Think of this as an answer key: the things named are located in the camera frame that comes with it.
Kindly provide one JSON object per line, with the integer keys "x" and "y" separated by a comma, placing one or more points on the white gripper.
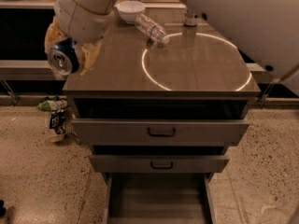
{"x": 81, "y": 24}

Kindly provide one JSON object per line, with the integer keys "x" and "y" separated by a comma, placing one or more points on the blue pepsi can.
{"x": 63, "y": 58}

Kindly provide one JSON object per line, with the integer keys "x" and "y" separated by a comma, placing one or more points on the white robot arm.
{"x": 265, "y": 30}

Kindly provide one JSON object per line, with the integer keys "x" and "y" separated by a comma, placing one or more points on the grey top drawer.
{"x": 159, "y": 122}

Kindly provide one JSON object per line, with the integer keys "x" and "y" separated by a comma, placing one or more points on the grey drawer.
{"x": 119, "y": 159}
{"x": 159, "y": 122}
{"x": 158, "y": 199}

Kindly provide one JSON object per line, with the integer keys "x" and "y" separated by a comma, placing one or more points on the grey drawer cabinet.
{"x": 196, "y": 64}

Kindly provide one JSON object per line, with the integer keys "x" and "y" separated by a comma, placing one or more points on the silver soda can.
{"x": 191, "y": 18}

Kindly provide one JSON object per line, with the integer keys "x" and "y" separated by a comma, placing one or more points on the grey middle drawer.
{"x": 119, "y": 159}

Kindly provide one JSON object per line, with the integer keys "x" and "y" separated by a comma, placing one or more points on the grey bottom drawer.
{"x": 158, "y": 199}

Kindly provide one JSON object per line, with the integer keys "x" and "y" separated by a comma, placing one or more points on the white ceramic bowl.
{"x": 129, "y": 10}

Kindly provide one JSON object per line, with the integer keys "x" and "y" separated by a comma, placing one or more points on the green chip bag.
{"x": 50, "y": 105}

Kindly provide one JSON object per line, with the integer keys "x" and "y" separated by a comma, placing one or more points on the black snack bag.
{"x": 56, "y": 121}

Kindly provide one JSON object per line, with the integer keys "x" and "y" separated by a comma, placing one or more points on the clear plastic water bottle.
{"x": 151, "y": 29}

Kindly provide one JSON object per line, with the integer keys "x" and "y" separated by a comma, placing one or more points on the grey metal shelf rail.
{"x": 27, "y": 70}

